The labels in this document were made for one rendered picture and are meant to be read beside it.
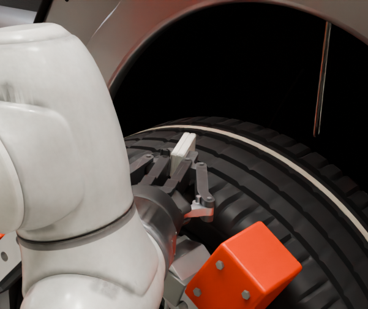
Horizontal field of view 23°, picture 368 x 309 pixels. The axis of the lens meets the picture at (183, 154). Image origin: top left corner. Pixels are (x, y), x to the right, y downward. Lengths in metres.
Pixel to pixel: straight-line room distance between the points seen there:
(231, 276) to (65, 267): 0.25
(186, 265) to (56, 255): 0.29
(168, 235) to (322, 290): 0.24
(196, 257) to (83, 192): 0.33
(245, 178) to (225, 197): 0.06
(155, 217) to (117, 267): 0.13
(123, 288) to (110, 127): 0.13
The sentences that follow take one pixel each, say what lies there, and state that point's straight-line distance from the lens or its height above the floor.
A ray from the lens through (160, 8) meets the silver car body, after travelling 1.46.
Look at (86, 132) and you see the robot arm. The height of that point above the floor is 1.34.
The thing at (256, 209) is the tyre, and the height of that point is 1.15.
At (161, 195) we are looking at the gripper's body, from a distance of 0.88.
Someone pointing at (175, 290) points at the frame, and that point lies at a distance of 0.97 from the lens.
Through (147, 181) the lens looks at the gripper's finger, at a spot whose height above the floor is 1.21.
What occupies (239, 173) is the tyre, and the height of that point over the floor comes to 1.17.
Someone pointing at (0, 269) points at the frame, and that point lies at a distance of 1.19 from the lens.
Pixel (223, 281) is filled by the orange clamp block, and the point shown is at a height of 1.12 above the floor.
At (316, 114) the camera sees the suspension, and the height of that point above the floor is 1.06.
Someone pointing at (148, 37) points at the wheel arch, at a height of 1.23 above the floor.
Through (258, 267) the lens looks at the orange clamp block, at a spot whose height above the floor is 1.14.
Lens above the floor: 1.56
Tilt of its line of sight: 20 degrees down
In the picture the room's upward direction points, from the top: straight up
